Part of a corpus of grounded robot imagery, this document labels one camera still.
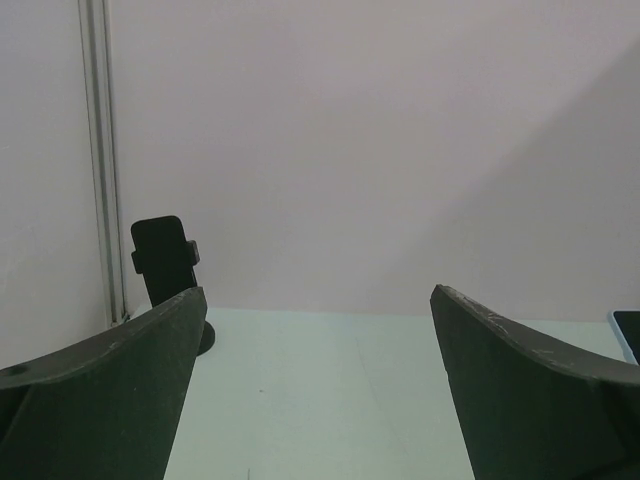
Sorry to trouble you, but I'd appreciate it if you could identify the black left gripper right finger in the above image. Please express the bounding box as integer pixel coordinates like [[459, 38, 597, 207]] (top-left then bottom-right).
[[430, 285, 639, 479]]

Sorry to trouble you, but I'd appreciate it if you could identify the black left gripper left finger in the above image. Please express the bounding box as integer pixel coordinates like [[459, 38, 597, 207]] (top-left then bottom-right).
[[1, 287, 207, 480]]

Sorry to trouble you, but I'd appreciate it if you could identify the black round-base phone stand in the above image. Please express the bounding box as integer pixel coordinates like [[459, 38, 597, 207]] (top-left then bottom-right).
[[131, 240, 217, 357]]

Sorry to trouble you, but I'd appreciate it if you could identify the black phone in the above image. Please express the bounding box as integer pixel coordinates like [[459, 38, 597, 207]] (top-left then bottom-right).
[[131, 215, 199, 307]]

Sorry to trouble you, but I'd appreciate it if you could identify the aluminium corner post left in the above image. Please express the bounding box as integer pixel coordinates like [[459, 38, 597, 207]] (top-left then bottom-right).
[[78, 1, 129, 327]]

